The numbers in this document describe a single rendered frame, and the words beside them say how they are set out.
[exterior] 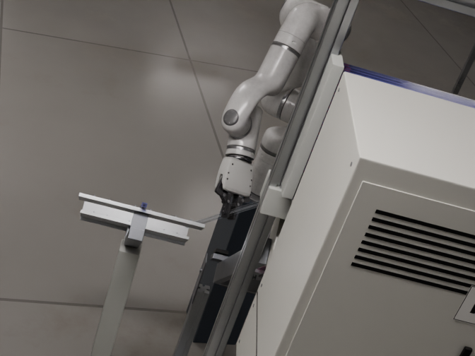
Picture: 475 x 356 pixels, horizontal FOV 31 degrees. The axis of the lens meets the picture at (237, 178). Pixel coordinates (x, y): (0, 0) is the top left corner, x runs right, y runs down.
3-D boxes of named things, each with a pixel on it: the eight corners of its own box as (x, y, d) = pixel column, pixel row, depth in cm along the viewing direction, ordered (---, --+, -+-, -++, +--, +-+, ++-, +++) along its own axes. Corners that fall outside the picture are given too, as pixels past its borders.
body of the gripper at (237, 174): (245, 162, 251) (238, 198, 249) (218, 152, 246) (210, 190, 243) (261, 160, 245) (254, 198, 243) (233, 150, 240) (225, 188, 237)
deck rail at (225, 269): (212, 282, 265) (217, 263, 266) (218, 284, 265) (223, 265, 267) (258, 263, 196) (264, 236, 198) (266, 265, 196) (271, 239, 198)
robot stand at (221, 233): (186, 311, 353) (232, 174, 318) (227, 313, 359) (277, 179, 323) (192, 342, 339) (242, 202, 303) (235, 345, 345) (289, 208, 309)
